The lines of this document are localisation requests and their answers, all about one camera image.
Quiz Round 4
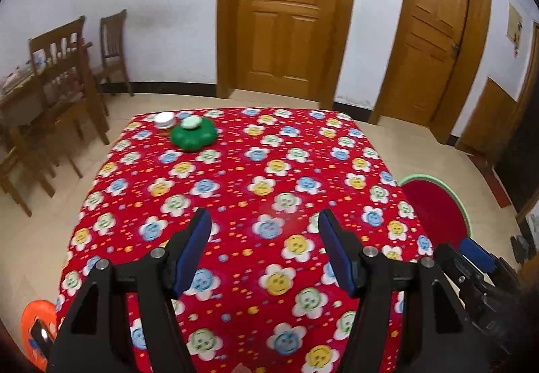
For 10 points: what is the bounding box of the orange round object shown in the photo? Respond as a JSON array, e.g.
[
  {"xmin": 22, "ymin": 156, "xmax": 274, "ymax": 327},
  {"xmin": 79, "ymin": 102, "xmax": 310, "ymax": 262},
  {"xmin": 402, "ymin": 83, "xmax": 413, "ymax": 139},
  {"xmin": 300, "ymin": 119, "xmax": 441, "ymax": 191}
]
[{"xmin": 20, "ymin": 300, "xmax": 58, "ymax": 371}]

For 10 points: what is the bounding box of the white lid small jar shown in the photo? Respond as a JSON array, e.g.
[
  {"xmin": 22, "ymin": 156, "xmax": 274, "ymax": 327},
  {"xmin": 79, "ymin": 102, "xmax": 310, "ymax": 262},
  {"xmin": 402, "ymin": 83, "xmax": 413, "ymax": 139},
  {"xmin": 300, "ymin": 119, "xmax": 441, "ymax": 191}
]
[{"xmin": 154, "ymin": 111, "xmax": 176, "ymax": 131}]

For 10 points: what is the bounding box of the wooden chair near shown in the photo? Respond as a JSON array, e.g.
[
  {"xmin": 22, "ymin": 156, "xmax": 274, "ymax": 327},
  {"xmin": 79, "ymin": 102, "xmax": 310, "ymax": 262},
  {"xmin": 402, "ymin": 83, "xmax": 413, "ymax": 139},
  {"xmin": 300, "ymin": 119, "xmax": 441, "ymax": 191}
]
[{"xmin": 1, "ymin": 15, "xmax": 109, "ymax": 217}]

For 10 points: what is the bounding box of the green flower-shaped container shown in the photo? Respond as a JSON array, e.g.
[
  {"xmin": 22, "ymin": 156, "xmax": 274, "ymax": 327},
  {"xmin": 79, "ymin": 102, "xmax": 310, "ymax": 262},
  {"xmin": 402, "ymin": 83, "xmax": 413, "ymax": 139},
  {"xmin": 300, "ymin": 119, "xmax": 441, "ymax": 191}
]
[{"xmin": 170, "ymin": 115, "xmax": 217, "ymax": 152}]

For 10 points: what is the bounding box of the wooden door centre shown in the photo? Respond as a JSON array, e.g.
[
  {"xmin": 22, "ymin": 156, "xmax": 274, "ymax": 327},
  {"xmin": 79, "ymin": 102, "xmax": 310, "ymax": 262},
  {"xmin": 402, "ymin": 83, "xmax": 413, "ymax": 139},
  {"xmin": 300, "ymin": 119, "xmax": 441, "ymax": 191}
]
[{"xmin": 217, "ymin": 0, "xmax": 354, "ymax": 109}]

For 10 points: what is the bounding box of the wooden door right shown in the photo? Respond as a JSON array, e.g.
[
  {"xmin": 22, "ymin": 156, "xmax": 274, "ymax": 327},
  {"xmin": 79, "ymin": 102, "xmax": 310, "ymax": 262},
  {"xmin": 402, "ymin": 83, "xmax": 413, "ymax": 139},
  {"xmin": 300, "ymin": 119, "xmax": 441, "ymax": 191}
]
[{"xmin": 370, "ymin": 0, "xmax": 492, "ymax": 143}]

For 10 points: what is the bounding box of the red basin green rim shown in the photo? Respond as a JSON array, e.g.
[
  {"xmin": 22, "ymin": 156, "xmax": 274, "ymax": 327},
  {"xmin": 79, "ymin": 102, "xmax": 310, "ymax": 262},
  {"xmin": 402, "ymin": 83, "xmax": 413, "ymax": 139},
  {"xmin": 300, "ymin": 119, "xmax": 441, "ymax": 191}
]
[{"xmin": 399, "ymin": 173, "xmax": 471, "ymax": 250}]

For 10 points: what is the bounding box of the wooden chair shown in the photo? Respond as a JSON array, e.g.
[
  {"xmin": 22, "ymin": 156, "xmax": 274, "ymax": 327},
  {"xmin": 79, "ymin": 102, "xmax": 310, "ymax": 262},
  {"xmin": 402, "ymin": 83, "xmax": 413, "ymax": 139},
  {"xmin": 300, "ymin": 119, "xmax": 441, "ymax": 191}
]
[
  {"xmin": 1, "ymin": 15, "xmax": 109, "ymax": 217},
  {"xmin": 94, "ymin": 9, "xmax": 134, "ymax": 97}
]

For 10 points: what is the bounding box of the red smiley flower tablecloth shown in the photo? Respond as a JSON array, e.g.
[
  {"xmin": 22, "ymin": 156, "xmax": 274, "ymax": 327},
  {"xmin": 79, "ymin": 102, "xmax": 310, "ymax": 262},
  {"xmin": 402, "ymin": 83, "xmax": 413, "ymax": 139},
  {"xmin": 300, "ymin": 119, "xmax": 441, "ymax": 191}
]
[{"xmin": 56, "ymin": 109, "xmax": 432, "ymax": 372}]

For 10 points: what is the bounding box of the wall panel box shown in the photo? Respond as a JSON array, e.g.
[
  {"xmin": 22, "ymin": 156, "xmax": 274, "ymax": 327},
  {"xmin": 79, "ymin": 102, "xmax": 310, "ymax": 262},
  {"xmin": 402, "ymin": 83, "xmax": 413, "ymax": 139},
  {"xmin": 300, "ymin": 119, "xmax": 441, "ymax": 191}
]
[{"xmin": 506, "ymin": 4, "xmax": 522, "ymax": 48}]

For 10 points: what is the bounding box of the wooden dining table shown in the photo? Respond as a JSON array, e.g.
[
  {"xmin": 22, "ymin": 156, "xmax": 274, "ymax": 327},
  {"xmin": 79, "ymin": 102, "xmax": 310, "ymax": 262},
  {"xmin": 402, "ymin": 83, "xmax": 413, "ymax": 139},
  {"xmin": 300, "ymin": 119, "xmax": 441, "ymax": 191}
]
[{"xmin": 0, "ymin": 40, "xmax": 92, "ymax": 130}]

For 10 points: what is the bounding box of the low wooden cabinet door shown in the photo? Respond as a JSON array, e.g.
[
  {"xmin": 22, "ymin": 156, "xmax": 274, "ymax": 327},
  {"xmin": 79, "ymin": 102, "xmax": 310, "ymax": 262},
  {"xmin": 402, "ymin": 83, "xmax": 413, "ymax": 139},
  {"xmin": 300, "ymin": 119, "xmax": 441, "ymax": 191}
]
[{"xmin": 456, "ymin": 77, "xmax": 517, "ymax": 157}]

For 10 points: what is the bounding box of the wooden chair far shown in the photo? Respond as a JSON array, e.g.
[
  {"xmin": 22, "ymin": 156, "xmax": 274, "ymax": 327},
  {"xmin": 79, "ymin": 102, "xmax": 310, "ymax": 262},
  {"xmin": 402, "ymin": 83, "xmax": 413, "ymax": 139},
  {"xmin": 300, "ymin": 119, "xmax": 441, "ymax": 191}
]
[{"xmin": 94, "ymin": 9, "xmax": 134, "ymax": 97}]

